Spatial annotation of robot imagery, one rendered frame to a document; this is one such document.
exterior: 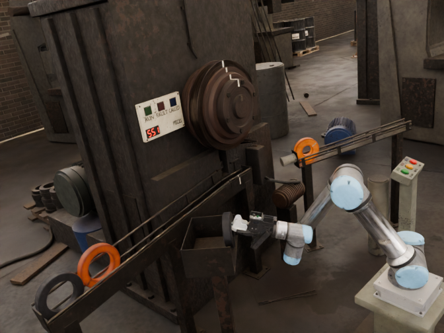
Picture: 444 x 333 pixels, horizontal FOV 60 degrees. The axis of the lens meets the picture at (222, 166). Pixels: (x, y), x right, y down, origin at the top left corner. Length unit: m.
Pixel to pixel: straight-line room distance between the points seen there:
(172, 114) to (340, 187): 0.91
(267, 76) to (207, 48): 2.63
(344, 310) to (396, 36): 2.98
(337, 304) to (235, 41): 1.59
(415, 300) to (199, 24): 1.63
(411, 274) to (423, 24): 3.04
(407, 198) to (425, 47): 2.16
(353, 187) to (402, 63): 3.10
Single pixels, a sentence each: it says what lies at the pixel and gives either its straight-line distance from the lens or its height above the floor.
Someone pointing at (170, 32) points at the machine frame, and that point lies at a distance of 2.00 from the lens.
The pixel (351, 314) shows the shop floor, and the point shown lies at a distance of 2.31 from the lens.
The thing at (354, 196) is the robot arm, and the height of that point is 0.89.
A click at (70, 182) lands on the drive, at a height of 0.62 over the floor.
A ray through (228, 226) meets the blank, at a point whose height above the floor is 0.76.
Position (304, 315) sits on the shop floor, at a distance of 2.30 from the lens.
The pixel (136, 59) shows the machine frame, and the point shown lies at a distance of 1.85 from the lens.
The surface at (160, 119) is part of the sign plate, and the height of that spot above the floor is 1.14.
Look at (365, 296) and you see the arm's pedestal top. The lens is 1.96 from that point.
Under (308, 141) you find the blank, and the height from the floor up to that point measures 0.77.
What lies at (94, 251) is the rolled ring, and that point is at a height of 0.75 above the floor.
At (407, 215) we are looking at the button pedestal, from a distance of 2.56.
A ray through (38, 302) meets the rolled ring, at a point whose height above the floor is 0.69.
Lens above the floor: 1.58
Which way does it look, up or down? 22 degrees down
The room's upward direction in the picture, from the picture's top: 9 degrees counter-clockwise
